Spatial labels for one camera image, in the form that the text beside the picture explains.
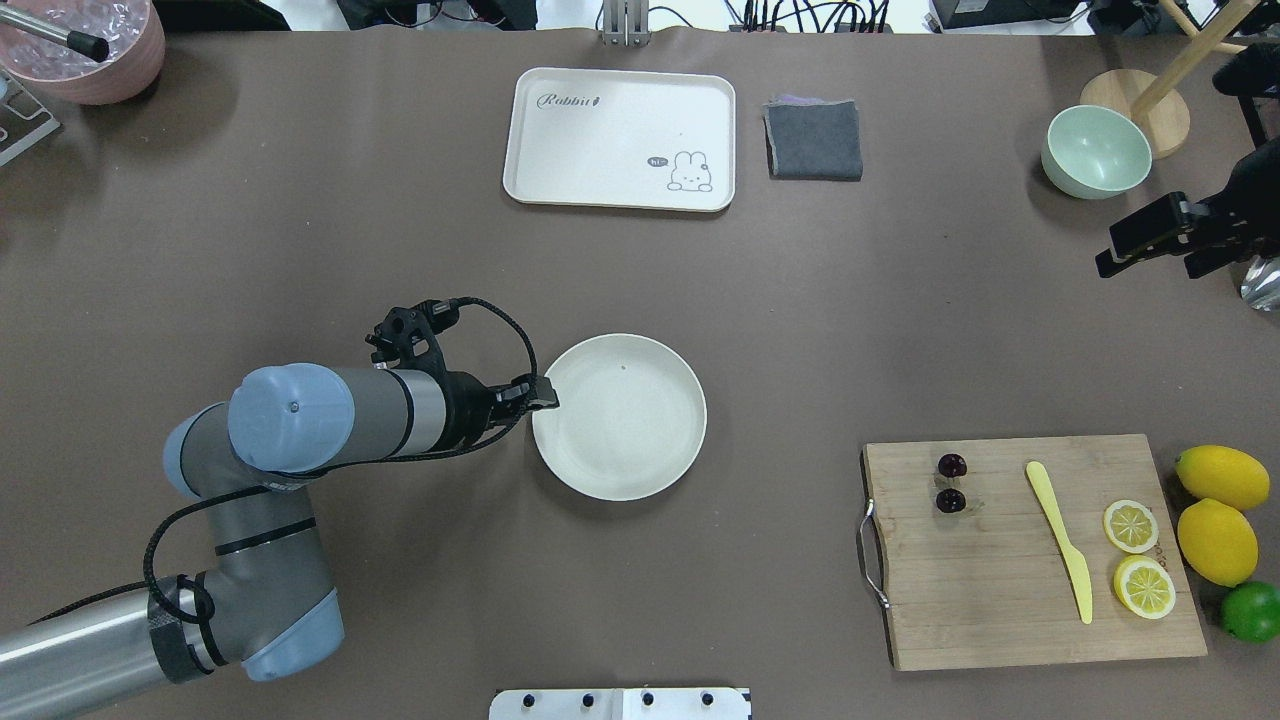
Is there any green lime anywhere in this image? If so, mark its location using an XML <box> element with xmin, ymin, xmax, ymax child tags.
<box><xmin>1221</xmin><ymin>582</ymin><xmax>1279</xmax><ymax>644</ymax></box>

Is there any wooden glass stand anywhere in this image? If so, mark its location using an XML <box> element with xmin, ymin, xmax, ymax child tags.
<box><xmin>1079</xmin><ymin>1</ymin><xmax>1260</xmax><ymax>160</ymax></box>

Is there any grey folded cloth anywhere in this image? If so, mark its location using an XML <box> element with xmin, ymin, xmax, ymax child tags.
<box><xmin>763</xmin><ymin>95</ymin><xmax>864</xmax><ymax>182</ymax></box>

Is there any lower lemon slice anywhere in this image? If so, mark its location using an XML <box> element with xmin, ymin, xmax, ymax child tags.
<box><xmin>1112</xmin><ymin>555</ymin><xmax>1178</xmax><ymax>620</ymax></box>

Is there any round yellow lemon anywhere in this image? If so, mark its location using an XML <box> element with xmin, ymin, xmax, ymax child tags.
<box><xmin>1176</xmin><ymin>498</ymin><xmax>1260</xmax><ymax>588</ymax></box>

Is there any dark red cherry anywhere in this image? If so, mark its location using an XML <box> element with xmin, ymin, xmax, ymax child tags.
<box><xmin>934</xmin><ymin>487</ymin><xmax>968</xmax><ymax>514</ymax></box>
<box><xmin>936</xmin><ymin>454</ymin><xmax>968</xmax><ymax>479</ymax></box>

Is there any steel scoop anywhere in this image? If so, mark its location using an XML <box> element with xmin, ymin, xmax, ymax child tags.
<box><xmin>1239</xmin><ymin>256</ymin><xmax>1280</xmax><ymax>313</ymax></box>

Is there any oval yellow lemon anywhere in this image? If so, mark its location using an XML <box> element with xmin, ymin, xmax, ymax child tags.
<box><xmin>1174</xmin><ymin>445</ymin><xmax>1271</xmax><ymax>511</ymax></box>

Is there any aluminium frame post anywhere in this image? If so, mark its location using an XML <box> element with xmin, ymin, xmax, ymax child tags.
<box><xmin>599</xmin><ymin>0</ymin><xmax>652</xmax><ymax>47</ymax></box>

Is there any upper lemon slice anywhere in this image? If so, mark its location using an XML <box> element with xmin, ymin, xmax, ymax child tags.
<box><xmin>1102</xmin><ymin>498</ymin><xmax>1160</xmax><ymax>555</ymax></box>

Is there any round white plate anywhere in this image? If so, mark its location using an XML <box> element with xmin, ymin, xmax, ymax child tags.
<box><xmin>532</xmin><ymin>333</ymin><xmax>708</xmax><ymax>502</ymax></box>

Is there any yellow plastic knife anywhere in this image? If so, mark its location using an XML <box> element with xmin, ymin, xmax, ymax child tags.
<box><xmin>1025</xmin><ymin>460</ymin><xmax>1094</xmax><ymax>625</ymax></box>

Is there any mint green bowl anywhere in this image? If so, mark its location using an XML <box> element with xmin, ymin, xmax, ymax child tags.
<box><xmin>1039</xmin><ymin>105</ymin><xmax>1153</xmax><ymax>200</ymax></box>

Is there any black muddler in bowl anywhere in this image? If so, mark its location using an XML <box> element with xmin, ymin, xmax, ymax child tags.
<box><xmin>1</xmin><ymin>3</ymin><xmax>110</xmax><ymax>63</ymax></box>

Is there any lemon slice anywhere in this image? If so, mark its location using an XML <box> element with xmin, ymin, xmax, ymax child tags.
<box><xmin>1112</xmin><ymin>555</ymin><xmax>1178</xmax><ymax>620</ymax></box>
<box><xmin>1102</xmin><ymin>498</ymin><xmax>1160</xmax><ymax>555</ymax></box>

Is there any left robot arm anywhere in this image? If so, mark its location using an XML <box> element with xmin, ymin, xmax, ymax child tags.
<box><xmin>1</xmin><ymin>297</ymin><xmax>558</xmax><ymax>719</ymax></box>

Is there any pink ribbed bowl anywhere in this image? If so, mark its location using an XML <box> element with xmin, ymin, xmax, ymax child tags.
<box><xmin>1</xmin><ymin>1</ymin><xmax>166</xmax><ymax>105</ymax></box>

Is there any white rabbit tray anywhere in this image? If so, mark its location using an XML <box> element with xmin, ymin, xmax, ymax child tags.
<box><xmin>502</xmin><ymin>67</ymin><xmax>737</xmax><ymax>213</ymax></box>

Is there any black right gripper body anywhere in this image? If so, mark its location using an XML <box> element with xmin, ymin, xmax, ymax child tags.
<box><xmin>1185</xmin><ymin>140</ymin><xmax>1279</xmax><ymax>260</ymax></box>

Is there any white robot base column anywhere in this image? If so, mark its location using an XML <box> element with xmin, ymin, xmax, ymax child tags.
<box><xmin>488</xmin><ymin>687</ymin><xmax>753</xmax><ymax>719</ymax></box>

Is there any white wire cup rack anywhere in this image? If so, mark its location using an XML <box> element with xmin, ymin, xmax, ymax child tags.
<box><xmin>0</xmin><ymin>70</ymin><xmax>61</xmax><ymax>167</ymax></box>

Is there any bamboo cutting board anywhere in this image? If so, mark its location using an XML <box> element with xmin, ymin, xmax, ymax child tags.
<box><xmin>861</xmin><ymin>434</ymin><xmax>1207</xmax><ymax>671</ymax></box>

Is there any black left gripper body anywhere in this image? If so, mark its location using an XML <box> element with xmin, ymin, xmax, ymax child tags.
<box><xmin>366</xmin><ymin>300</ymin><xmax>521</xmax><ymax>454</ymax></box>

